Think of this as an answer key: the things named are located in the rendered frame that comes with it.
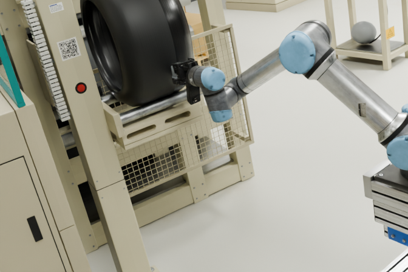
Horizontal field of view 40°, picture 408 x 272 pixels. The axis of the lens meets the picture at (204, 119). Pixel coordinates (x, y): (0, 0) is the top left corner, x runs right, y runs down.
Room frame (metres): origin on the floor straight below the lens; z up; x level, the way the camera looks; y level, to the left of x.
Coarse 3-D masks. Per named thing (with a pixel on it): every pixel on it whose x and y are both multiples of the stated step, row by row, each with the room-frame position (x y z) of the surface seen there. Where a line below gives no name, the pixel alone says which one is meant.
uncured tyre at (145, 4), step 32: (96, 0) 2.15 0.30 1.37; (128, 0) 2.08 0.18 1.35; (160, 0) 2.10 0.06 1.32; (96, 32) 2.49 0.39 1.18; (128, 32) 2.01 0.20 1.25; (160, 32) 2.04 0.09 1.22; (96, 64) 2.41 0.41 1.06; (128, 64) 2.02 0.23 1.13; (160, 64) 2.04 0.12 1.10; (128, 96) 2.10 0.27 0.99; (160, 96) 2.14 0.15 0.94
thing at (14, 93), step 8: (0, 40) 1.35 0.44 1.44; (0, 48) 1.35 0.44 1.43; (0, 56) 1.35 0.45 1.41; (0, 64) 1.47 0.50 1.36; (8, 64) 1.35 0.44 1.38; (0, 72) 1.55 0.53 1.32; (8, 72) 1.35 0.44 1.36; (0, 80) 1.61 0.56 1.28; (8, 80) 1.35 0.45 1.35; (16, 80) 1.35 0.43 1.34; (8, 88) 1.47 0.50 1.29; (16, 88) 1.35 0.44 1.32; (16, 96) 1.35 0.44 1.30; (16, 104) 1.36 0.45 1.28; (24, 104) 1.35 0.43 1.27
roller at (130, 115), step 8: (168, 96) 2.17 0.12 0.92; (176, 96) 2.17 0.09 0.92; (184, 96) 2.18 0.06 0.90; (144, 104) 2.13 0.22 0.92; (152, 104) 2.13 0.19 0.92; (160, 104) 2.14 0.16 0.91; (168, 104) 2.15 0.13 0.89; (128, 112) 2.09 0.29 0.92; (136, 112) 2.10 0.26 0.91; (144, 112) 2.11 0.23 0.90; (152, 112) 2.13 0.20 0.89; (128, 120) 2.08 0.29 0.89
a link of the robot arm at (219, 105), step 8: (224, 88) 1.84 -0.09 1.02; (208, 96) 1.77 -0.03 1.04; (216, 96) 1.76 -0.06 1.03; (224, 96) 1.77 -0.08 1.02; (232, 96) 1.81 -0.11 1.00; (208, 104) 1.77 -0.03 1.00; (216, 104) 1.76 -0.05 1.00; (224, 104) 1.76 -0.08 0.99; (232, 104) 1.80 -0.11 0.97; (216, 112) 1.76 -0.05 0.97; (224, 112) 1.76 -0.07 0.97; (232, 112) 1.79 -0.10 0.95; (216, 120) 1.76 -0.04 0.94; (224, 120) 1.76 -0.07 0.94
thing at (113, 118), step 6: (102, 102) 2.20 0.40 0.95; (108, 108) 2.11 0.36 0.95; (108, 114) 2.07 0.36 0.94; (114, 114) 2.03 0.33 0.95; (108, 120) 2.10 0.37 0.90; (114, 120) 2.02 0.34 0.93; (120, 120) 2.03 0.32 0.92; (114, 126) 2.03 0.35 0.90; (120, 126) 2.02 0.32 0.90; (114, 132) 2.06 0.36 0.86; (120, 132) 2.02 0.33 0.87
